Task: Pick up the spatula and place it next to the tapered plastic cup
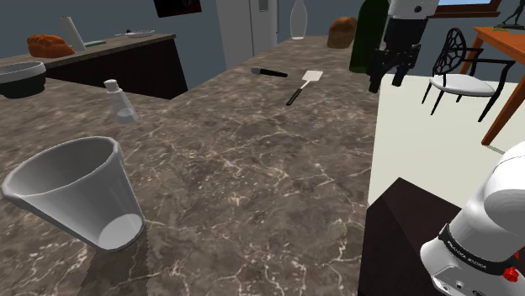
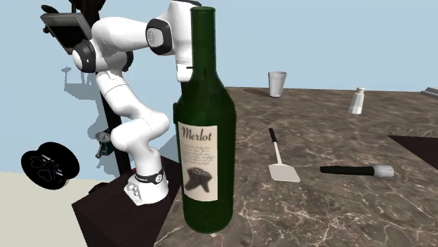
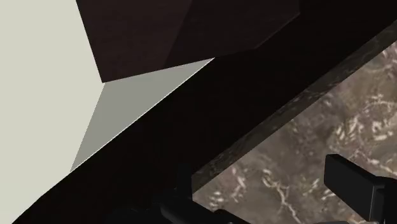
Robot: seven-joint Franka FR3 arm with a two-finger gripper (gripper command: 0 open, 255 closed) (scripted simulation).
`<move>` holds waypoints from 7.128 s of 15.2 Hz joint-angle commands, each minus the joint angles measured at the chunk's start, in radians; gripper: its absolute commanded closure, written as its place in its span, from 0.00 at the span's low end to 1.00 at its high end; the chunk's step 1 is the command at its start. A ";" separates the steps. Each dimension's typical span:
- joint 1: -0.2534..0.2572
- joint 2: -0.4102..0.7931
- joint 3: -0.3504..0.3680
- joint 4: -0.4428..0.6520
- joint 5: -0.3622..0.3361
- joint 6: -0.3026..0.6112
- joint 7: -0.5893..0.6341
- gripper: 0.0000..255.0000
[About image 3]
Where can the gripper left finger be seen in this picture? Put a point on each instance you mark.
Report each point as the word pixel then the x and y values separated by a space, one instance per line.
pixel 183 208

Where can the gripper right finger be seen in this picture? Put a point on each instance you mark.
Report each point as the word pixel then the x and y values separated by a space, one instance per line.
pixel 356 186

